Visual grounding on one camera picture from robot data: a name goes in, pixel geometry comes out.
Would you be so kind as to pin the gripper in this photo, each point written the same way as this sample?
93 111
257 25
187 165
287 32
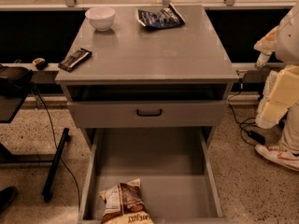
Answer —
288 44

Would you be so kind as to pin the brown chip bag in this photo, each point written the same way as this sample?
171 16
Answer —
124 205

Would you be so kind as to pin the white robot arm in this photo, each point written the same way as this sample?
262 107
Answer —
283 40

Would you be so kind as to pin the grey drawer cabinet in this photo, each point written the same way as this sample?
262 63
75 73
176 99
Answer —
129 55

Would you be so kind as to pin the grey open middle drawer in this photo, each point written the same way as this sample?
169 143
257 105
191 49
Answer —
177 183

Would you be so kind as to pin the blue chip bag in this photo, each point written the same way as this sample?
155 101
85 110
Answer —
166 18

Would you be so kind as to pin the grey upper drawer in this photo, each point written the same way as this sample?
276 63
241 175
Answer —
111 107

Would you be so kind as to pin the black bag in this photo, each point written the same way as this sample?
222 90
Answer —
14 81

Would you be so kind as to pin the black power adapter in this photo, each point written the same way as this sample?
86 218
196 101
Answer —
257 137

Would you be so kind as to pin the beige trouser leg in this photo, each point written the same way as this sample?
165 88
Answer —
290 133

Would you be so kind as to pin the white orange sneaker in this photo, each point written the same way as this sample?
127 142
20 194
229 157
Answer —
279 155

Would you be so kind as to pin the clear plastic bottle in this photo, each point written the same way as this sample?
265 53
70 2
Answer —
262 60

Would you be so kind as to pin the white bowl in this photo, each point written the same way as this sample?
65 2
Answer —
100 18

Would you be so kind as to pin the dark snack bar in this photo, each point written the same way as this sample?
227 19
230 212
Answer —
73 60

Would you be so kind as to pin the small tape measure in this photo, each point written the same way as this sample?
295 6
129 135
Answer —
40 63

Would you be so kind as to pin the black shoe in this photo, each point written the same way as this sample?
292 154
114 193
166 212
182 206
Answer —
7 196

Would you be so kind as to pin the black drawer handle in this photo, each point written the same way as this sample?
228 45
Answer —
156 113

